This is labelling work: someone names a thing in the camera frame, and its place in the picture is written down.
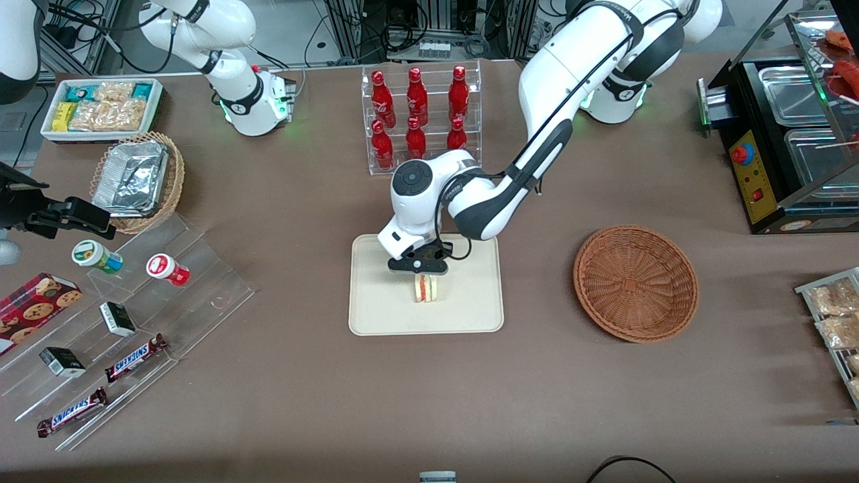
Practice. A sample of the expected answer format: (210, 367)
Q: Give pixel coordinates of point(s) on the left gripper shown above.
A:
(432, 251)

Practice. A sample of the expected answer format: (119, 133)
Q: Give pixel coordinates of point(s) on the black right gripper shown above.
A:
(15, 209)

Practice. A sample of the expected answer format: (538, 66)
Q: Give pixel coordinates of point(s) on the triangular sandwich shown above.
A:
(425, 290)

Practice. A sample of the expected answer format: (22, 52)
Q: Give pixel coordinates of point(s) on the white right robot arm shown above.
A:
(249, 100)

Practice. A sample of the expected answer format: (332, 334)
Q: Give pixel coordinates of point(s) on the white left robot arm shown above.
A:
(550, 80)

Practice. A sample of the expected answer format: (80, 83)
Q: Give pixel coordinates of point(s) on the beige plastic tray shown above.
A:
(470, 302)

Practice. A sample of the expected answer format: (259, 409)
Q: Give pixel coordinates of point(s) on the aluminium foil tray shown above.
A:
(131, 178)

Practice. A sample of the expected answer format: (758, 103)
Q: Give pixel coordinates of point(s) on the light wicker basket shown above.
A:
(176, 178)

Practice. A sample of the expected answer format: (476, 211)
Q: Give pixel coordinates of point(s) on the brown wicker basket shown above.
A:
(634, 285)

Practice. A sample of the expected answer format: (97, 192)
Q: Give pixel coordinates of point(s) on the tray of packaged snacks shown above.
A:
(839, 355)

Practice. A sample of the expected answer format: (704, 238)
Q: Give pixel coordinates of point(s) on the green lid cup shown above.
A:
(90, 253)

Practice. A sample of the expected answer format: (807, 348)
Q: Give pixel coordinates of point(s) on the red lid cup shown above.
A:
(164, 268)

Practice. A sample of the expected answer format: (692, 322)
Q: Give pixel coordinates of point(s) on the small black box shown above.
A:
(62, 362)
(118, 319)

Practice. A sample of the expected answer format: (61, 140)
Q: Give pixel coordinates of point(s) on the white snack bin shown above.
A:
(100, 137)

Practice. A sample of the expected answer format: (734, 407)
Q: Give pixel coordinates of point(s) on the red cookie box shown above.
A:
(33, 312)

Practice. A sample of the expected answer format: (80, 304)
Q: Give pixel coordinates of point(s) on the clear acrylic stepped stand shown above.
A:
(201, 295)

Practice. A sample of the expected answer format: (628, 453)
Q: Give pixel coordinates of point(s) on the large clear cracker bag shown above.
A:
(111, 115)

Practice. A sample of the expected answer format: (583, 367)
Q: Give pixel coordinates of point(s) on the yellow snack pack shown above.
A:
(63, 117)

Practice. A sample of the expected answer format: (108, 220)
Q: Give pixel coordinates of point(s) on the Snickers bar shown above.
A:
(134, 357)
(72, 412)

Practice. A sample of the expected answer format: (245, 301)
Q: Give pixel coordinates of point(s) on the red soda bottle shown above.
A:
(415, 141)
(382, 100)
(458, 94)
(456, 137)
(417, 97)
(382, 147)

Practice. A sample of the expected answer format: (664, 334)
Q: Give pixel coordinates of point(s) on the small clear cracker bag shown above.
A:
(114, 90)

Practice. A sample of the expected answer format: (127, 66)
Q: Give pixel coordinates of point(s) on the teal snack pack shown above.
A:
(82, 92)

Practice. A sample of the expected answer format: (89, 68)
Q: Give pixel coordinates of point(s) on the grey white object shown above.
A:
(437, 477)

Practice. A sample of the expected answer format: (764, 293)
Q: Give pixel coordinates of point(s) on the clear acrylic bottle rack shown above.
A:
(433, 64)

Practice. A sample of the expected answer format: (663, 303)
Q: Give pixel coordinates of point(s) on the white power strip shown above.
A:
(435, 49)

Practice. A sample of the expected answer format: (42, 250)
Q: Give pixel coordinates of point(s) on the black food warmer machine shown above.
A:
(755, 181)

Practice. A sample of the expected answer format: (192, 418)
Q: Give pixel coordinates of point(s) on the steel pan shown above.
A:
(795, 97)
(815, 161)

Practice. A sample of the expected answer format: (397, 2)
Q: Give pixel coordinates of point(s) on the clear pastry bag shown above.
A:
(832, 298)
(839, 332)

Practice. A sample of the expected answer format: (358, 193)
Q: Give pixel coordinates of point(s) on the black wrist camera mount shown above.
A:
(17, 194)

